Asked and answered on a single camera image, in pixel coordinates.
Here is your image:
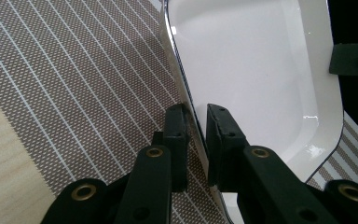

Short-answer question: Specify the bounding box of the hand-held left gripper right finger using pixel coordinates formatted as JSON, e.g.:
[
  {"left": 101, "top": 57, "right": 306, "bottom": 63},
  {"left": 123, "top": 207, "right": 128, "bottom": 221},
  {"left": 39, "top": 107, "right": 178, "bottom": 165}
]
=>
[{"left": 205, "top": 103, "right": 250, "bottom": 192}]

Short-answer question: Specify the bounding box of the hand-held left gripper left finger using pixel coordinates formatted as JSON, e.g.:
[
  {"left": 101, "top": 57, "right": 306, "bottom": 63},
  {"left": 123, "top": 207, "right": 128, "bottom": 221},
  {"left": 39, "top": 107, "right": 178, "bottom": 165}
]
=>
[{"left": 151, "top": 103, "right": 189, "bottom": 193}]

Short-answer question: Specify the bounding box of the white enamel tray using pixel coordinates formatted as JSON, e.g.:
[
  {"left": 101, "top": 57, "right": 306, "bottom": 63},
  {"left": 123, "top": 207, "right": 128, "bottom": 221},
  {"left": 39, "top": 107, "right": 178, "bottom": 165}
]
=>
[{"left": 159, "top": 0, "right": 345, "bottom": 224}]

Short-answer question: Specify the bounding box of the grey striped placemat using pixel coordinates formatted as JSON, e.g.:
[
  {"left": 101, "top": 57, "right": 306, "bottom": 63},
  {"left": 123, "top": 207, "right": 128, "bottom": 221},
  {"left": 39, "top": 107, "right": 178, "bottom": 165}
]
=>
[{"left": 0, "top": 0, "right": 358, "bottom": 224}]

